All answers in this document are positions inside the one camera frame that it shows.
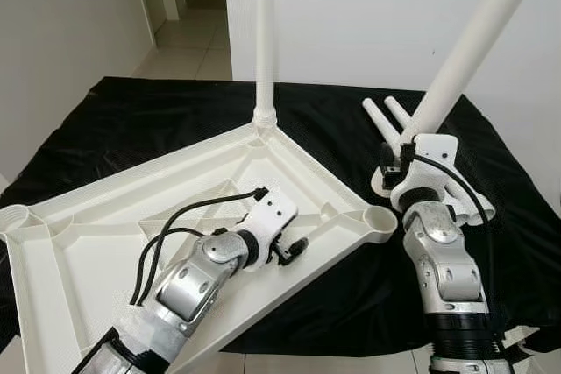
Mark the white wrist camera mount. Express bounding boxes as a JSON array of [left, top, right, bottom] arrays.
[[232, 190, 299, 265], [390, 133, 461, 210]]

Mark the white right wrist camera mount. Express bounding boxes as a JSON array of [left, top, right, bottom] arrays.
[[390, 133, 461, 210]]

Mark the white plastic table top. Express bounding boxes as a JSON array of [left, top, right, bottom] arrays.
[[0, 116, 400, 374]]

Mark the white plastic table leg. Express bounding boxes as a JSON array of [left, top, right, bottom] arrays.
[[252, 0, 279, 130], [386, 95, 496, 222], [363, 99, 404, 147], [370, 0, 551, 198]]

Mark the black table cloth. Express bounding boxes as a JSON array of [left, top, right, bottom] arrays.
[[0, 76, 561, 357]]

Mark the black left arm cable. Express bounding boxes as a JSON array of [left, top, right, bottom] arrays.
[[136, 227, 211, 305]]

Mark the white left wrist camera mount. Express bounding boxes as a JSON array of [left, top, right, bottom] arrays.
[[232, 190, 299, 265]]

